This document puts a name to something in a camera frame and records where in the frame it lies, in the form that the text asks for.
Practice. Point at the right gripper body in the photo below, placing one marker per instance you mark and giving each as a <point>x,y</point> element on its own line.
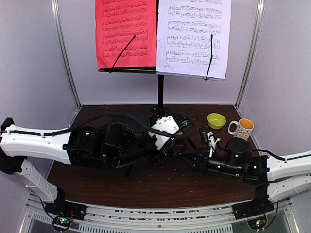
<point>202,166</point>

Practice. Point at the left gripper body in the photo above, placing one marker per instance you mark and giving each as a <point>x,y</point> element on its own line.
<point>161,158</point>

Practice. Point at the black music stand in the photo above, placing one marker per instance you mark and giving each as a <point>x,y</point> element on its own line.
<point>159,108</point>

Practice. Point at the white sheet music page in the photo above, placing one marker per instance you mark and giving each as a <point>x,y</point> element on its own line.
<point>193,37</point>

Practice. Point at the red paper sheet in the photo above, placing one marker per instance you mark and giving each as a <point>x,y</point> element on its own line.
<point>125,33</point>

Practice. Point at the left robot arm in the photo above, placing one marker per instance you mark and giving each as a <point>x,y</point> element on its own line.
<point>125,140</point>

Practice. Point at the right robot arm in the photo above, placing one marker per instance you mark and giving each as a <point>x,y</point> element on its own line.
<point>275,177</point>

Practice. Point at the green bowl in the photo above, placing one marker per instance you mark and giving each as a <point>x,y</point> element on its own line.
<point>216,121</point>

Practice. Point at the white patterned mug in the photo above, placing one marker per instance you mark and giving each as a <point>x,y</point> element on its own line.
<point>243,128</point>

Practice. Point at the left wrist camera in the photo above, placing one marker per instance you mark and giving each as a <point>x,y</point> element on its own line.
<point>165,124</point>

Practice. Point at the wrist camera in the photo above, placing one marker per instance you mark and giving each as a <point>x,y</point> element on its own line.
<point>208,139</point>
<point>165,124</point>

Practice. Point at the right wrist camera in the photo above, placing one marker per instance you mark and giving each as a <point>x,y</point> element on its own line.
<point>208,139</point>

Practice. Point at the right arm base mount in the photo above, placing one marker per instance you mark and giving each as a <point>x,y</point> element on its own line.
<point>254,212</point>

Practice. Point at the aluminium front rail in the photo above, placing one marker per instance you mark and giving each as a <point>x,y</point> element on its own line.
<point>218,218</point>

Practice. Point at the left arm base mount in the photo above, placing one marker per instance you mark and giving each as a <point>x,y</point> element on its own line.
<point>63,217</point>

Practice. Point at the right aluminium corner post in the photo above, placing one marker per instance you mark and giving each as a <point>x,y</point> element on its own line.
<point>254,46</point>

